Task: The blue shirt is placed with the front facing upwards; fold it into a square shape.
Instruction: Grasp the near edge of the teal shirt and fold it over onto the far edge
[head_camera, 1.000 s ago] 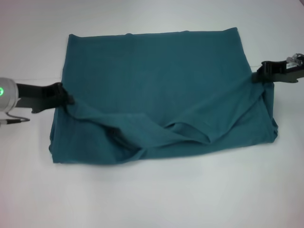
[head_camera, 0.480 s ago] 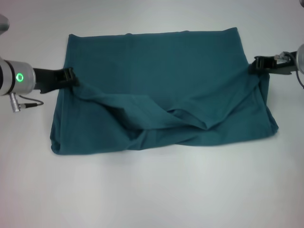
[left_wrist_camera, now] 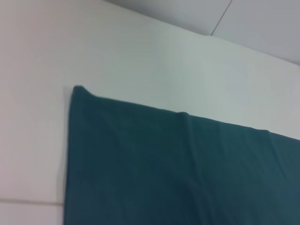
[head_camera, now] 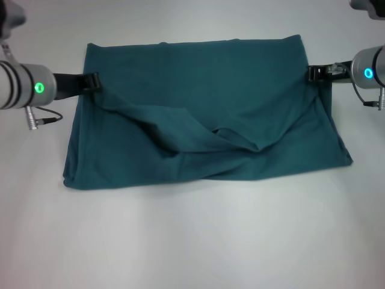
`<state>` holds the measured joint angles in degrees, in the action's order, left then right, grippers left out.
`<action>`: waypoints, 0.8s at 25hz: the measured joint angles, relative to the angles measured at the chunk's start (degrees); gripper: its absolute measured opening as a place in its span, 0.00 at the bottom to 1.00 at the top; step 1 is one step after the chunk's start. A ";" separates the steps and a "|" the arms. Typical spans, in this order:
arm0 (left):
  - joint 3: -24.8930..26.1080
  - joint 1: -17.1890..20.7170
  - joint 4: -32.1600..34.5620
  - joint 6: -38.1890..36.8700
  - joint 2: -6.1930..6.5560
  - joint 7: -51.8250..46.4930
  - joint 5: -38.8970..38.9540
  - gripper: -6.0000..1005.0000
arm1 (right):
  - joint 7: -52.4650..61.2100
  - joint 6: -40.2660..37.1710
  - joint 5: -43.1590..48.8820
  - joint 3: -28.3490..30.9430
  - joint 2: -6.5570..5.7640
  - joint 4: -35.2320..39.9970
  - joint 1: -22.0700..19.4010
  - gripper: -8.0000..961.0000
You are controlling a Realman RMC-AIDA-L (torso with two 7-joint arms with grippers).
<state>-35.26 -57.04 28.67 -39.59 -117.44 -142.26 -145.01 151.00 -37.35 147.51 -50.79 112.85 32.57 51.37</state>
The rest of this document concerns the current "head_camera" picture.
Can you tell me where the teal t-shirt with FREE print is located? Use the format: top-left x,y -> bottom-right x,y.
62,34 -> 353,191

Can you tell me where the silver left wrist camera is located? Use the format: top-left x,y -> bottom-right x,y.
0,0 -> 27,61

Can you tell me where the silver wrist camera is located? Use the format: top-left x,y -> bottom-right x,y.
0,0 -> 27,61
348,0 -> 385,22

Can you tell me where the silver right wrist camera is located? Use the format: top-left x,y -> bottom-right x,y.
348,0 -> 385,22

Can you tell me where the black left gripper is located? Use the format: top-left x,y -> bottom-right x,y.
51,72 -> 102,102

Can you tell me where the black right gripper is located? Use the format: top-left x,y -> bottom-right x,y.
306,60 -> 354,85

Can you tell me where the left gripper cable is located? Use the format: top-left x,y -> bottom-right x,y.
35,105 -> 63,124

